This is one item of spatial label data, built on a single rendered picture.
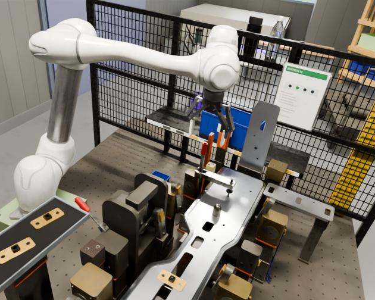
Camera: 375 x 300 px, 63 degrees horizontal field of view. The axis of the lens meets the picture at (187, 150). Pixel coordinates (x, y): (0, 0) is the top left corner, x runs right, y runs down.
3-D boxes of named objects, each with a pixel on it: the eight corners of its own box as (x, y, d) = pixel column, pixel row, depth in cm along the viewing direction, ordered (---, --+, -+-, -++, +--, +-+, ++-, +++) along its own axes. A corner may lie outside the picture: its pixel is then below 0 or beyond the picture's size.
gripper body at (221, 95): (199, 87, 108) (196, 111, 113) (221, 94, 105) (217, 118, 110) (208, 82, 114) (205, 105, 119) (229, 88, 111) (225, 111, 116)
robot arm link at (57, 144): (27, 177, 146) (47, 152, 165) (60, 188, 149) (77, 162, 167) (46, 15, 107) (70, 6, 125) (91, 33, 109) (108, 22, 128)
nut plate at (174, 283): (186, 282, 92) (187, 280, 92) (180, 292, 89) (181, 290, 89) (162, 269, 95) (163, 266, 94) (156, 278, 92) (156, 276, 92)
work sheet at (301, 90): (311, 132, 155) (333, 72, 139) (268, 119, 163) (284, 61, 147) (312, 131, 157) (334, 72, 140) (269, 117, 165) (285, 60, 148)
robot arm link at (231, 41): (202, 66, 111) (201, 78, 100) (208, 20, 103) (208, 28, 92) (231, 69, 111) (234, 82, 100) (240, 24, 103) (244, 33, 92)
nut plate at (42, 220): (37, 230, 83) (36, 227, 82) (29, 222, 84) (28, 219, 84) (65, 214, 88) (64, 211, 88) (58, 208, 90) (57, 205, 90)
